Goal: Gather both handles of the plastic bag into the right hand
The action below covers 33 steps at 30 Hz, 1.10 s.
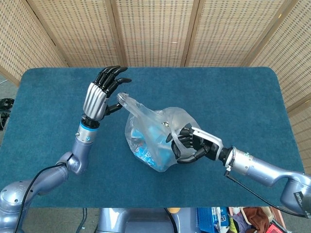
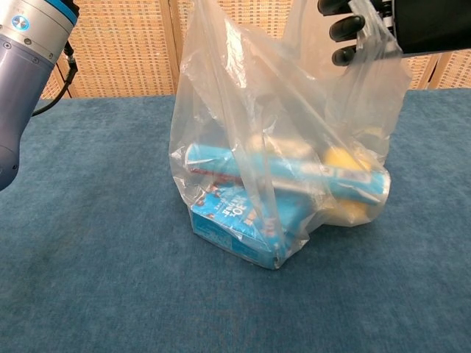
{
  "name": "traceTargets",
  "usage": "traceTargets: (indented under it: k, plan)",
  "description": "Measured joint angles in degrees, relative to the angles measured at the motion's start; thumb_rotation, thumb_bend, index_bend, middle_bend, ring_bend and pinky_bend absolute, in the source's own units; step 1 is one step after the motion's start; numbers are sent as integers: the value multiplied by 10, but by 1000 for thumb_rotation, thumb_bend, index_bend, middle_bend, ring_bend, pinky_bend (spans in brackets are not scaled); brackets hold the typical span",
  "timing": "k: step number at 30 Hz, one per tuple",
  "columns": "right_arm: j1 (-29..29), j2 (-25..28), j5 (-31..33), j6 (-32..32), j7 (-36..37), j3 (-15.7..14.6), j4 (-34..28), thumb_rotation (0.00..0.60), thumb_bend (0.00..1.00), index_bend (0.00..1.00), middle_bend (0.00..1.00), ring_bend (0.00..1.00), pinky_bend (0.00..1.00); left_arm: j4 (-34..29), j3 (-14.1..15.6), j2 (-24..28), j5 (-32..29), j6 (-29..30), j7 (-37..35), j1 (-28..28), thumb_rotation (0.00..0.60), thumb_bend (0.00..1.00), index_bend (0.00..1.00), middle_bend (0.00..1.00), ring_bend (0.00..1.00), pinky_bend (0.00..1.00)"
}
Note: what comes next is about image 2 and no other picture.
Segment blue tube package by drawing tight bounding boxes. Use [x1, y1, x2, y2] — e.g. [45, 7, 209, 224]
[185, 143, 391, 205]

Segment yellow round fruit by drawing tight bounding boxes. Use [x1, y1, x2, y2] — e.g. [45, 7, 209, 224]
[323, 146, 364, 174]
[336, 200, 369, 225]

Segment bamboo folding screen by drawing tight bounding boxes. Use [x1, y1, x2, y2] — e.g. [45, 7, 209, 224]
[0, 0, 471, 100]

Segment clear plastic bag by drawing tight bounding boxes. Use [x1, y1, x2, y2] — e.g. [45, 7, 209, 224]
[168, 0, 413, 271]

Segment blue snack box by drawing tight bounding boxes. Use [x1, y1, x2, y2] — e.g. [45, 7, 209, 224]
[190, 185, 306, 269]

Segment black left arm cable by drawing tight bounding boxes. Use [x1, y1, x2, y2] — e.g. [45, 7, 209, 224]
[31, 40, 78, 118]

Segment blue carpet table mat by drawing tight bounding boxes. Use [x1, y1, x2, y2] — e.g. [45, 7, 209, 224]
[0, 88, 471, 353]

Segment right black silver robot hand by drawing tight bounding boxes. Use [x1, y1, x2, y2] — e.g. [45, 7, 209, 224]
[318, 0, 471, 67]

